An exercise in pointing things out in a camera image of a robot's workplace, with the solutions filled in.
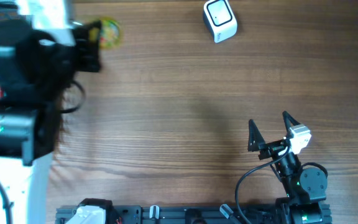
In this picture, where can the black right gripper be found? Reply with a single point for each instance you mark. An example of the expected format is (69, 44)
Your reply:
(256, 141)

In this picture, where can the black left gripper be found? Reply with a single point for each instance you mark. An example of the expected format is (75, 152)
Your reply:
(89, 49)

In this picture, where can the yellow oil bottle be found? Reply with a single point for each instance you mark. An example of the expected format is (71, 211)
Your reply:
(106, 32)

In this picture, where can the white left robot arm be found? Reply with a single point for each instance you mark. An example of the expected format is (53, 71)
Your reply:
(40, 52)

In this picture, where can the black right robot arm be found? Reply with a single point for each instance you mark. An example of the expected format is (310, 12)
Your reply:
(304, 184)

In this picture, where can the white barcode scanner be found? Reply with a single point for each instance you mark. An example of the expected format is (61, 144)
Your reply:
(219, 19)

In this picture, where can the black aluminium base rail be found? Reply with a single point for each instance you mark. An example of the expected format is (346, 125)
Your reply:
(263, 213)

